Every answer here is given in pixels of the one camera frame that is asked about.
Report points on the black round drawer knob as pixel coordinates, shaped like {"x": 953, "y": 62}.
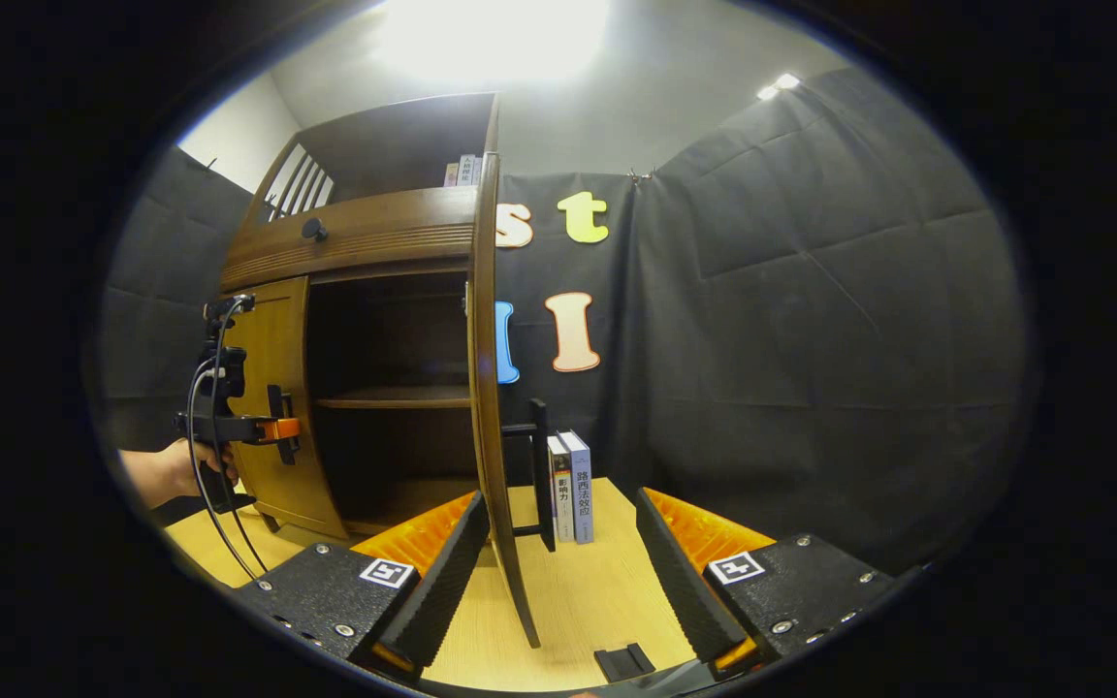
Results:
{"x": 314, "y": 230}

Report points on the ceiling light panel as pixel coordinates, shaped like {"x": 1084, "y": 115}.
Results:
{"x": 780, "y": 85}

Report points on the white shelf book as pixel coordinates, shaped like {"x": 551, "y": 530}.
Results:
{"x": 466, "y": 171}

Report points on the black backdrop cloth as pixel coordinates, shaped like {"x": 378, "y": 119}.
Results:
{"x": 811, "y": 339}

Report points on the small black plastic block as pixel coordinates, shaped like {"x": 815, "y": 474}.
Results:
{"x": 623, "y": 661}

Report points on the cabinet inner shelf board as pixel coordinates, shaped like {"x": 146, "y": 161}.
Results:
{"x": 394, "y": 397}

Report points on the wooden cabinet drawer front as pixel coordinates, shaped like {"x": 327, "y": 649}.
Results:
{"x": 394, "y": 233}

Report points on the wooden cabinet door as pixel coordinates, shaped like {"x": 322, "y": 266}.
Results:
{"x": 272, "y": 330}
{"x": 484, "y": 339}

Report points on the pale blue book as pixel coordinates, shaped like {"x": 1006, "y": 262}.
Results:
{"x": 582, "y": 490}

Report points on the wooden double-door shoe cabinet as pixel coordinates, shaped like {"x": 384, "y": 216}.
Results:
{"x": 394, "y": 145}

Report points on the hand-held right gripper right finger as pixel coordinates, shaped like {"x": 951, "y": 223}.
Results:
{"x": 685, "y": 591}

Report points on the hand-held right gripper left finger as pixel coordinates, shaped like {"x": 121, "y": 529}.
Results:
{"x": 442, "y": 591}

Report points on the beige shelf book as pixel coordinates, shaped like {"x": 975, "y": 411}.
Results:
{"x": 451, "y": 175}

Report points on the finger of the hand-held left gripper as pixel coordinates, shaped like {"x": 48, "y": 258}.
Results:
{"x": 246, "y": 429}

